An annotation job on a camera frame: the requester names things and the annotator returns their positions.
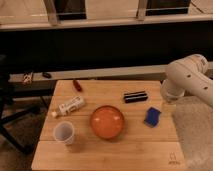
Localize white tube bottle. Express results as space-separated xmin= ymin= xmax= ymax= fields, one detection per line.
xmin=51 ymin=96 xmax=86 ymax=118

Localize small red object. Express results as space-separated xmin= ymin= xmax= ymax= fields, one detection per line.
xmin=73 ymin=79 xmax=82 ymax=92

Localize small black object on ledge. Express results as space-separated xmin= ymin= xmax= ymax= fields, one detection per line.
xmin=42 ymin=72 xmax=52 ymax=79

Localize black office chair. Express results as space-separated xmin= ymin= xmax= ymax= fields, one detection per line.
xmin=0 ymin=54 xmax=43 ymax=155

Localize translucent plastic cup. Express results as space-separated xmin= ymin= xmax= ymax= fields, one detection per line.
xmin=53 ymin=121 xmax=75 ymax=145

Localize patterned object on ledge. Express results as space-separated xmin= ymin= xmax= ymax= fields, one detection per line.
xmin=22 ymin=72 xmax=34 ymax=84

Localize black striped block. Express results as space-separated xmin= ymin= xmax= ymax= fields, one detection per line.
xmin=123 ymin=91 xmax=148 ymax=103

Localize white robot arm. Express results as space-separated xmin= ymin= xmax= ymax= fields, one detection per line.
xmin=160 ymin=54 xmax=213 ymax=108

